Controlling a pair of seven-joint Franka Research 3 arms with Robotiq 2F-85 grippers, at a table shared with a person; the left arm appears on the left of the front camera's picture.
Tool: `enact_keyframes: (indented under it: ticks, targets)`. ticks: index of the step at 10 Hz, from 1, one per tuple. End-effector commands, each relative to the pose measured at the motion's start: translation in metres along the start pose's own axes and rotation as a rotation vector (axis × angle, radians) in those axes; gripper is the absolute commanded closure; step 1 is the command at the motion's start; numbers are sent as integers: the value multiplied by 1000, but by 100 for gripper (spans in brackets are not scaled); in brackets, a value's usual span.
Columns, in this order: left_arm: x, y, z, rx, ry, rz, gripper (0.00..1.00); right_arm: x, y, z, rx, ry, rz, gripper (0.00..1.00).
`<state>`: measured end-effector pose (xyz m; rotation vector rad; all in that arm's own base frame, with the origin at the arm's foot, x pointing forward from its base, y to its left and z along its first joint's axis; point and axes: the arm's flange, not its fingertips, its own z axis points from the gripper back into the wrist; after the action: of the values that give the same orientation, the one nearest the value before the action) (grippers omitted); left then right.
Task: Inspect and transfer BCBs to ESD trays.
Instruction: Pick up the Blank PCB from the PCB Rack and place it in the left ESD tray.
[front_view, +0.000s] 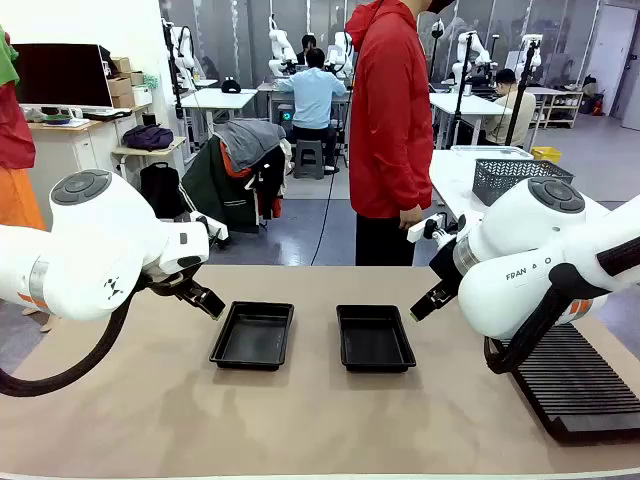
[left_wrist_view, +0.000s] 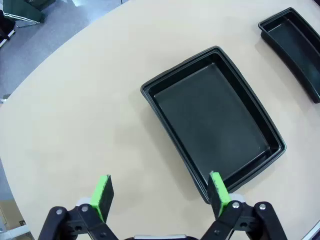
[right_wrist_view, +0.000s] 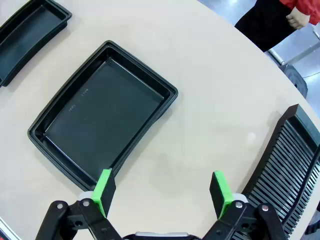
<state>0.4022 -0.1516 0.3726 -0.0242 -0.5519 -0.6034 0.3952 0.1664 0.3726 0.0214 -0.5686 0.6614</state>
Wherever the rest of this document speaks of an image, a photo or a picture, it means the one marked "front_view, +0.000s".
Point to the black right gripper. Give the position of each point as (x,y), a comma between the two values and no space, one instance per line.
(447,267)

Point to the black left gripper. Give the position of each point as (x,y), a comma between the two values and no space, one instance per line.
(172,282)

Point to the black ESD tray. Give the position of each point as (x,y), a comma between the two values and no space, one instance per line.
(375,340)
(252,335)

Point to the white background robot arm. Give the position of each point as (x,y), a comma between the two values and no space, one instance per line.
(184,52)
(532,52)
(281,50)
(342,55)
(472,50)

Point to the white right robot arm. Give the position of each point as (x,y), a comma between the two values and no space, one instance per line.
(525,240)

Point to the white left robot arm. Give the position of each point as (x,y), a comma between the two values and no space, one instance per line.
(100,240)

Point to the person's bare hand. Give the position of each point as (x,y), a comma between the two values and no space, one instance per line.
(411,217)

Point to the black backpack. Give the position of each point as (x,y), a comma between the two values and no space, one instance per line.
(160,187)

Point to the pile of jackets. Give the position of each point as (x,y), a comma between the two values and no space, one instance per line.
(230,175)

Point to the white work table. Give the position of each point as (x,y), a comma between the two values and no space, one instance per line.
(452,175)

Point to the grey plastic mesh basket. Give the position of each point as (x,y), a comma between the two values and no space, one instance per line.
(505,175)

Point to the small wooden side table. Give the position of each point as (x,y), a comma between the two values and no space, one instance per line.
(150,150)

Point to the clear plastic lid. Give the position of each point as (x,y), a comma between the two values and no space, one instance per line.
(492,151)

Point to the black slotted board rack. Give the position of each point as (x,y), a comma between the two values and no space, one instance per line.
(580,380)

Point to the purple bag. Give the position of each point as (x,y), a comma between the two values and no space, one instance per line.
(147,137)

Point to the grey plastic stool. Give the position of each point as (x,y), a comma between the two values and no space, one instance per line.
(308,157)

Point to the person in red jacket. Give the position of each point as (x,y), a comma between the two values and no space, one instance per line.
(390,125)

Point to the yellow plastic bin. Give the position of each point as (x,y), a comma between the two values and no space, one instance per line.
(546,154)

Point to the seated man beige shirt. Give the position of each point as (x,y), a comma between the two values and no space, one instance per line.
(510,115)

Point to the white background desk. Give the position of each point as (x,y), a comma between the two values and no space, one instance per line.
(217,97)

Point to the black keyboard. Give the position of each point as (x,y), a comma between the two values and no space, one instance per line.
(107,114)

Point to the white storage box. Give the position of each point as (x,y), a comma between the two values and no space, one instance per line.
(142,96)

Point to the black tripod pole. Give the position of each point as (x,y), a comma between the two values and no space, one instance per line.
(462,90)
(522,90)

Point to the black cap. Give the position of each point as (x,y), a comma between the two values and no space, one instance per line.
(231,86)

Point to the seated man light blue shirt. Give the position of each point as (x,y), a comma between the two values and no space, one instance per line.
(312,97)

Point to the small brown cardboard box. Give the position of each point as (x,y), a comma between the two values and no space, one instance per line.
(137,78)

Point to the green bowl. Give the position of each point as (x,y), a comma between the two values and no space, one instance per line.
(57,120)

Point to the white shelf unit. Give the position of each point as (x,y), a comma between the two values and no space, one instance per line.
(560,105)

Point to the red fire extinguisher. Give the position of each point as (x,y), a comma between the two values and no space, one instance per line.
(598,105)

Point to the black computer monitor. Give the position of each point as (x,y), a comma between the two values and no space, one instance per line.
(62,75)

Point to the seated person black hair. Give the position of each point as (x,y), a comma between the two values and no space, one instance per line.
(307,45)

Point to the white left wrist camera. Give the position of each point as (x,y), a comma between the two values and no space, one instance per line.
(212,227)

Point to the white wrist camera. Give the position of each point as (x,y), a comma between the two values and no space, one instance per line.
(212,227)
(417,231)

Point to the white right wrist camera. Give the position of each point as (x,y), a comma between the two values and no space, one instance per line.
(417,231)

